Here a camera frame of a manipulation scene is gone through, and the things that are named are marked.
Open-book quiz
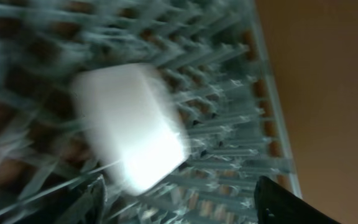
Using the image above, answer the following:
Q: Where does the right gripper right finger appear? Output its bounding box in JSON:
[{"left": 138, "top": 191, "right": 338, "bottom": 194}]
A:
[{"left": 254, "top": 175, "right": 339, "bottom": 224}]

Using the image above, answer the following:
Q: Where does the grey dishwasher rack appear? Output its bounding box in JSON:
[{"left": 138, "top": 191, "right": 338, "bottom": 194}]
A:
[{"left": 0, "top": 0, "right": 300, "bottom": 223}]

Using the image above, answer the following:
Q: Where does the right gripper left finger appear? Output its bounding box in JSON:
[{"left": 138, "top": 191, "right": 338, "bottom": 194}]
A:
[{"left": 20, "top": 175, "right": 107, "bottom": 224}]

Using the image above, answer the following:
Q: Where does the pink bowl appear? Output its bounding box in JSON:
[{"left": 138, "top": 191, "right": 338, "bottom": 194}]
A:
[{"left": 70, "top": 63, "right": 190, "bottom": 196}]

